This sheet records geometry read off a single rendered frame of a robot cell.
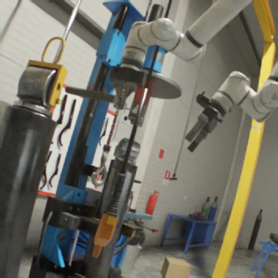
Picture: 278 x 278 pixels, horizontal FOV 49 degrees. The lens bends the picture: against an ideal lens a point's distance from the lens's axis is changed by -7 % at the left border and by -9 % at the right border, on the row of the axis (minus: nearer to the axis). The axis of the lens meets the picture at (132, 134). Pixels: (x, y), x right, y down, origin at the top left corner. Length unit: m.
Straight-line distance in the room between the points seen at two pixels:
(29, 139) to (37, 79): 0.22
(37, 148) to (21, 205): 0.21
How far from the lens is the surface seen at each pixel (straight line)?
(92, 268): 2.52
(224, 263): 4.77
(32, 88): 1.21
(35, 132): 1.15
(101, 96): 1.17
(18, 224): 1.19
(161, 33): 1.17
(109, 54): 2.65
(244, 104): 1.29
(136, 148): 2.49
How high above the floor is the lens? 1.33
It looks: 8 degrees up
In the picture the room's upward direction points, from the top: 16 degrees clockwise
